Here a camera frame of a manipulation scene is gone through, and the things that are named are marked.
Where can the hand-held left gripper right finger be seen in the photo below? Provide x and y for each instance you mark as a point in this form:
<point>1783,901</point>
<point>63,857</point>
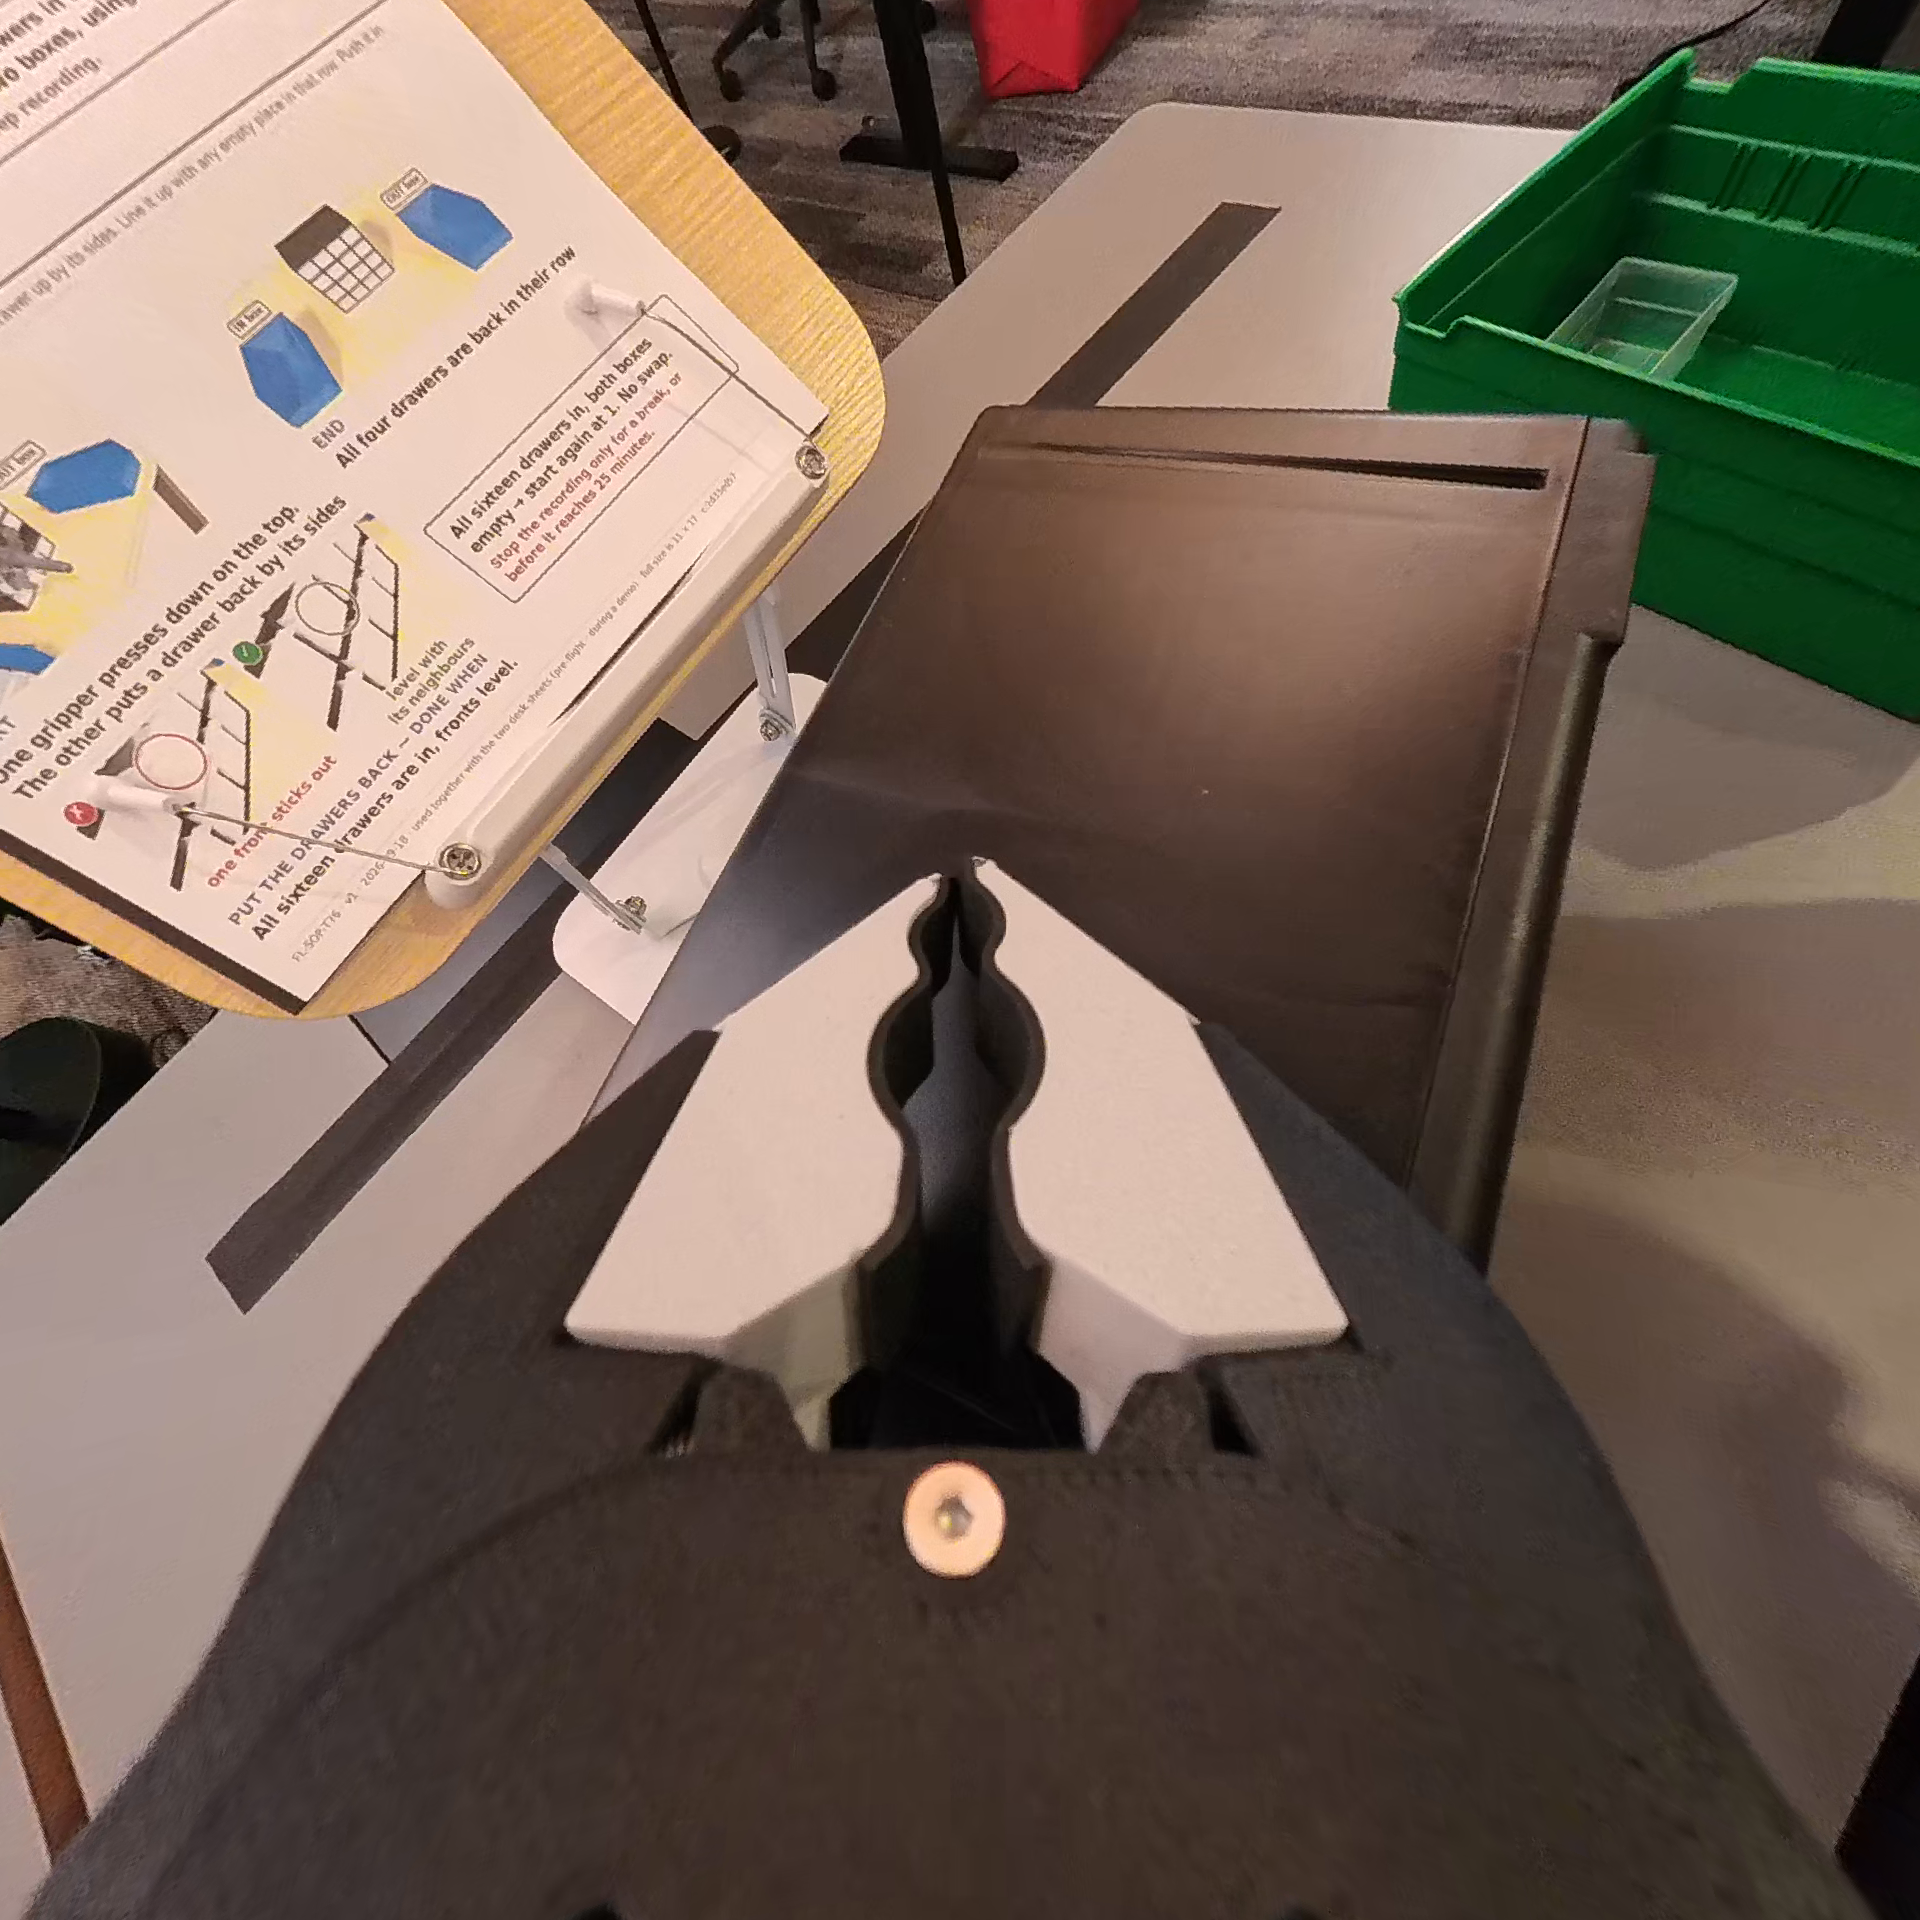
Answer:
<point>1170,1200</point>

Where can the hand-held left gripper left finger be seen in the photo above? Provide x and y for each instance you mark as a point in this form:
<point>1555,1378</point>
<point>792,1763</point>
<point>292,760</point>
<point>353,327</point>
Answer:
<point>721,1200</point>

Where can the black drawer cabinet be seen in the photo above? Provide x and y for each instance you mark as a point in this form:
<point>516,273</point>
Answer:
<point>1231,720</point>

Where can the green plastic bin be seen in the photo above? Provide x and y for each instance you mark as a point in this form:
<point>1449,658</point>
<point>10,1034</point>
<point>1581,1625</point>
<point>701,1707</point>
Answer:
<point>1725,495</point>

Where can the clear plastic drawer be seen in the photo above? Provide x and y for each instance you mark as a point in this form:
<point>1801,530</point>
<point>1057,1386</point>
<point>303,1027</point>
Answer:
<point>1643,319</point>

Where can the dark green round base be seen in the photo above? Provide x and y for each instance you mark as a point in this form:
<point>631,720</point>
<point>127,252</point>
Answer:
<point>45,1095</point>

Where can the large clipped instruction sheet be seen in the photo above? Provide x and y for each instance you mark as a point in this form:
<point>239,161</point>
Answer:
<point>300,524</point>

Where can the wooden document stand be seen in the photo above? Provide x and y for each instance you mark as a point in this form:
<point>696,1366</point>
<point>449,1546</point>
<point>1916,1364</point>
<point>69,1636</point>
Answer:
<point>810,344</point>

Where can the person's black clothing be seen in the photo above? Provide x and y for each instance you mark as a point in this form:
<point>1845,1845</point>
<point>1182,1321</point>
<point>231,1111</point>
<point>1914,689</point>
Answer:
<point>1886,1815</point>

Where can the black table leg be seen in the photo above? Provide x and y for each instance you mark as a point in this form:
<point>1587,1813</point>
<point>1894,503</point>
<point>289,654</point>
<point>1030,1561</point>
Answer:
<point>918,135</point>

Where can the red bag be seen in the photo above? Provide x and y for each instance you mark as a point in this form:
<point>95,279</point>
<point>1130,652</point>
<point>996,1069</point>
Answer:
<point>1051,45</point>

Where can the black office chair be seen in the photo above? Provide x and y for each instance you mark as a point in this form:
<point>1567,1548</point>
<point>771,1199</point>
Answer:
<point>772,38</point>

